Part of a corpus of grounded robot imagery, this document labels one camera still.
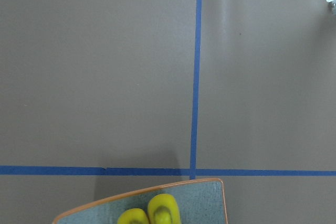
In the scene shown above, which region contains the grey square plate orange rim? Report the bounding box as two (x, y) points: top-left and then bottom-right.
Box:
(53, 178), (228, 223)

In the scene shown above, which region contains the yellow banana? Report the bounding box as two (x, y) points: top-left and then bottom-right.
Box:
(147, 194), (182, 224)
(117, 208), (149, 224)

